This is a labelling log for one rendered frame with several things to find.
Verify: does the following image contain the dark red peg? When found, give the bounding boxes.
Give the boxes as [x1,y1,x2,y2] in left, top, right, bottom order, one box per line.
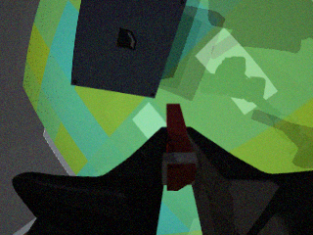
[161,103,198,191]

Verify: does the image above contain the dark navy sloped panel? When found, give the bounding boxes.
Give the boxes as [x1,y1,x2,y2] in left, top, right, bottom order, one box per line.
[70,0,187,98]

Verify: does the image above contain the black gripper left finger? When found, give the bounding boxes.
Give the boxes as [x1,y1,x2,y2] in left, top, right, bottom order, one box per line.
[12,126,167,235]

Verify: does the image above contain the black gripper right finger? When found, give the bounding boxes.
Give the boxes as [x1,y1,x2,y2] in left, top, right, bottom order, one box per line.
[187,126,313,235]

